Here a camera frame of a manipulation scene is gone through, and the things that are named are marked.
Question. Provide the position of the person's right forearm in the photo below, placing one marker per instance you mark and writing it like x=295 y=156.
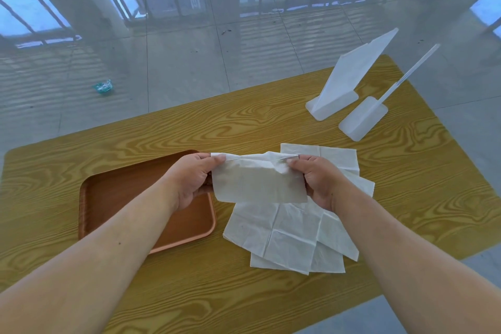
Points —
x=411 y=279

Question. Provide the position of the person's left forearm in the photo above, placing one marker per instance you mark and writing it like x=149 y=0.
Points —
x=78 y=275

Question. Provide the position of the white plastic upright stand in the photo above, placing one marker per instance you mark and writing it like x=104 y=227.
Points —
x=336 y=83
x=362 y=120

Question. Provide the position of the teal crumpled wrapper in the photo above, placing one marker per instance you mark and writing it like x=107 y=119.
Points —
x=103 y=87

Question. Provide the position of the grey metal window railing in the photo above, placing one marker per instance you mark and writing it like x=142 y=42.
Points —
x=313 y=7

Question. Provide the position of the person's left hand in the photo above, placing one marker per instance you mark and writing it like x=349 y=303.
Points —
x=188 y=181

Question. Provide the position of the brown wooden tray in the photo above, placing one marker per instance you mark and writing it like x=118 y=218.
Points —
x=117 y=196

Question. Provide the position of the person's right hand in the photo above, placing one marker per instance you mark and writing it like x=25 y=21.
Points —
x=321 y=185

